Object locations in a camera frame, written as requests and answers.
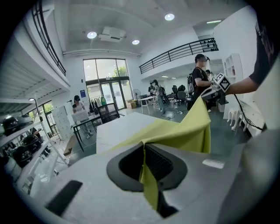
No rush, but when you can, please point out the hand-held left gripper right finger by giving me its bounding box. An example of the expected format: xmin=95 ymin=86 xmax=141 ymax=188
xmin=145 ymin=143 xmax=188 ymax=190

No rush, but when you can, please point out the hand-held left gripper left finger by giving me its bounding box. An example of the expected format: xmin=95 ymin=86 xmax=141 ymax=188
xmin=106 ymin=143 xmax=145 ymax=193

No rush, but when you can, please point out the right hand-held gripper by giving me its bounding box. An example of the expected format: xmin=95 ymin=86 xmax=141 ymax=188
xmin=200 ymin=73 xmax=231 ymax=106

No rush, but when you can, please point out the yellow-green tablecloth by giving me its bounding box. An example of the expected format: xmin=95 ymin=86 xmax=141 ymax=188
xmin=107 ymin=95 xmax=212 ymax=211

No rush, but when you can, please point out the person's right forearm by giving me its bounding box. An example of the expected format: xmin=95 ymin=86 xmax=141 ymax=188
xmin=226 ymin=75 xmax=260 ymax=95

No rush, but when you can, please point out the black office chair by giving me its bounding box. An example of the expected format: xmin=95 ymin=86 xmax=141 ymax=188
xmin=171 ymin=85 xmax=187 ymax=106

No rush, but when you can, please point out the white stool with curved legs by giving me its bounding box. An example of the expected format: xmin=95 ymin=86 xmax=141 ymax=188
xmin=227 ymin=108 xmax=242 ymax=130

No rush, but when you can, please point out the white cubby shelf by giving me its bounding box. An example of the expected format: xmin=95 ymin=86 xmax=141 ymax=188
xmin=222 ymin=53 xmax=244 ymax=84

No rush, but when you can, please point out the white marble table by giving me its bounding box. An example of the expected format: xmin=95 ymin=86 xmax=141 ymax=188
xmin=96 ymin=111 xmax=182 ymax=154

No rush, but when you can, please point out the black curved mezzanine railing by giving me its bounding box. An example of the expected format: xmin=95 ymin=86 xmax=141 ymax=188
xmin=139 ymin=37 xmax=219 ymax=75

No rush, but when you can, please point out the flat cardboard sheet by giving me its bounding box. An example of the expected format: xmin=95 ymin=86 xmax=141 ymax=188
xmin=63 ymin=135 xmax=77 ymax=156

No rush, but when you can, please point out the white drawer cabinet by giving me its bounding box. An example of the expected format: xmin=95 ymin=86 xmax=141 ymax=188
xmin=238 ymin=96 xmax=267 ymax=138

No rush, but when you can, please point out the white folding table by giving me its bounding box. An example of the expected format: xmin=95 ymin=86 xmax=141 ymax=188
xmin=138 ymin=95 xmax=158 ymax=109

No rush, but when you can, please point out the black mesh chair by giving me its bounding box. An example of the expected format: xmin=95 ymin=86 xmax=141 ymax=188
xmin=97 ymin=104 xmax=121 ymax=124

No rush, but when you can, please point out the white box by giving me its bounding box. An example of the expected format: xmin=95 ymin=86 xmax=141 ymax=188
xmin=71 ymin=109 xmax=90 ymax=123

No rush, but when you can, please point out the person's black shirt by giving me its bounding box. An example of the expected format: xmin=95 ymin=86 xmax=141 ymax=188
xmin=248 ymin=19 xmax=276 ymax=86

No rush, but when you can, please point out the clothes rack with garments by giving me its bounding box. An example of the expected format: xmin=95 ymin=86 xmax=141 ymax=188
xmin=89 ymin=96 xmax=107 ymax=115

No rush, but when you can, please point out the black standing fan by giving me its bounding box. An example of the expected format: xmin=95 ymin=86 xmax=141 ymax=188
xmin=131 ymin=88 xmax=141 ymax=108

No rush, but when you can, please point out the white metal shelf rack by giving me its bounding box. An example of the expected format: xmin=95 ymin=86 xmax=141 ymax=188
xmin=0 ymin=98 xmax=69 ymax=193

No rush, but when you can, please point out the white locker cabinet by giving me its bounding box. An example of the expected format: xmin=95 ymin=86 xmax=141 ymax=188
xmin=52 ymin=105 xmax=74 ymax=141

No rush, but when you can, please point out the glass entrance door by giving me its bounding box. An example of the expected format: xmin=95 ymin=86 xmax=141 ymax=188
xmin=83 ymin=58 xmax=133 ymax=112

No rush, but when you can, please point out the black helmet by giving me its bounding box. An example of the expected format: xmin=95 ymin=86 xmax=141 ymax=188
xmin=12 ymin=145 xmax=34 ymax=168
xmin=1 ymin=116 xmax=20 ymax=137
xmin=22 ymin=134 xmax=42 ymax=152

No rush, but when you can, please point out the white ceiling air conditioner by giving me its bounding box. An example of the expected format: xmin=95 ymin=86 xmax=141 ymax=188
xmin=98 ymin=26 xmax=127 ymax=42

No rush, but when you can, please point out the black balcony railing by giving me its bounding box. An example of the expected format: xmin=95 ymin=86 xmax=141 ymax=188
xmin=31 ymin=0 xmax=67 ymax=77

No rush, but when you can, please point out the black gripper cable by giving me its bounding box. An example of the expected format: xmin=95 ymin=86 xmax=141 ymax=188
xmin=233 ymin=93 xmax=266 ymax=131

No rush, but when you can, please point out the black frame desk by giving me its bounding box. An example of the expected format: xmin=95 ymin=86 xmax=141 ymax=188
xmin=70 ymin=115 xmax=103 ymax=153

